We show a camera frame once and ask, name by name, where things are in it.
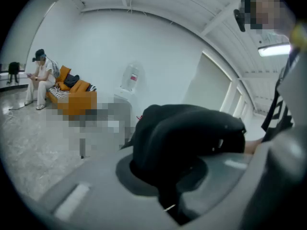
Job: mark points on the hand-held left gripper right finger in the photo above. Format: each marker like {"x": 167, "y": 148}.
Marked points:
{"x": 275, "y": 181}

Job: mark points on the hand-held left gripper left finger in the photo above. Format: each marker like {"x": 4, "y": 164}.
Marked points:
{"x": 96, "y": 200}

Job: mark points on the person's right forearm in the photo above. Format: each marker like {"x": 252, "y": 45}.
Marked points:
{"x": 251, "y": 146}

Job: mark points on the person's black printed shirt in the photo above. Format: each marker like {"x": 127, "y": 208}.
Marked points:
{"x": 280, "y": 114}

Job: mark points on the orange sofa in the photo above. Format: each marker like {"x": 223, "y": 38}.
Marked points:
{"x": 81, "y": 100}

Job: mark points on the black and white striped blanket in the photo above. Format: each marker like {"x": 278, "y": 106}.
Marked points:
{"x": 60, "y": 93}

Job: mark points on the orange cushion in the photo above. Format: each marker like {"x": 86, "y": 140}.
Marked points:
{"x": 64, "y": 72}
{"x": 80, "y": 86}
{"x": 64, "y": 86}

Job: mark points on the white roller blind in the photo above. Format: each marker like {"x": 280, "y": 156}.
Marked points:
{"x": 208, "y": 85}

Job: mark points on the black garment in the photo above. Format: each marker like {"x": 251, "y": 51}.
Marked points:
{"x": 71, "y": 80}

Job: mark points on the clear water jug red label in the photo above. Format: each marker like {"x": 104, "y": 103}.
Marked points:
{"x": 133, "y": 75}

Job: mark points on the ceiling light panel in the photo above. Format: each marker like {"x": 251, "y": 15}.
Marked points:
{"x": 273, "y": 50}

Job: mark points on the person's head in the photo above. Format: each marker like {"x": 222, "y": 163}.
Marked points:
{"x": 266, "y": 11}

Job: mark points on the black head-mounted camera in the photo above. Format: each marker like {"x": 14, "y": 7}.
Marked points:
{"x": 239, "y": 20}

